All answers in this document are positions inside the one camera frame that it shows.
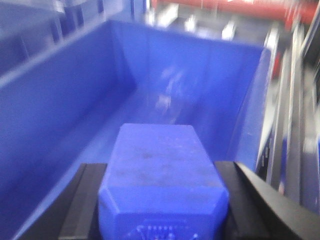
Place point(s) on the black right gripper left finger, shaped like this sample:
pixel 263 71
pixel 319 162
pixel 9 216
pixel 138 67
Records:
pixel 81 221

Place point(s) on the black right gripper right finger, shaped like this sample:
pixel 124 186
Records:
pixel 258 212

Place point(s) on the blue bottle-shaped part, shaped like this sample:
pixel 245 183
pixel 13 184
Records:
pixel 160 184

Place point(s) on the grey right shelf rack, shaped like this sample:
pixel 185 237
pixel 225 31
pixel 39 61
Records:
pixel 291 160

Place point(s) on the large blue bin upper shelf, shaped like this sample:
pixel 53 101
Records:
pixel 30 27

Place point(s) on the blue bin upper right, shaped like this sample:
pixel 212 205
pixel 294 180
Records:
pixel 65 106

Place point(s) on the red beam in background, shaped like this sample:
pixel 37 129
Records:
pixel 277 10

